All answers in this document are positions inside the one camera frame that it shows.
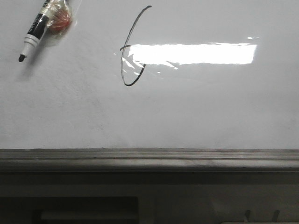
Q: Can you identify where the red ball taped to marker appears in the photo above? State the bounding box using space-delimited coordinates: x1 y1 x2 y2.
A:
46 0 73 36

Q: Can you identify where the black whiteboard marker pen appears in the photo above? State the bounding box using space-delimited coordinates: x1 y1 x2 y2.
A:
18 0 57 62

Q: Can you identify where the white whiteboard surface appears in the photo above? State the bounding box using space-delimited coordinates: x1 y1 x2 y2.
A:
0 0 299 149

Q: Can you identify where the grey aluminium whiteboard frame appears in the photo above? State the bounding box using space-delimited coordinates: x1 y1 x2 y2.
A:
0 148 299 173

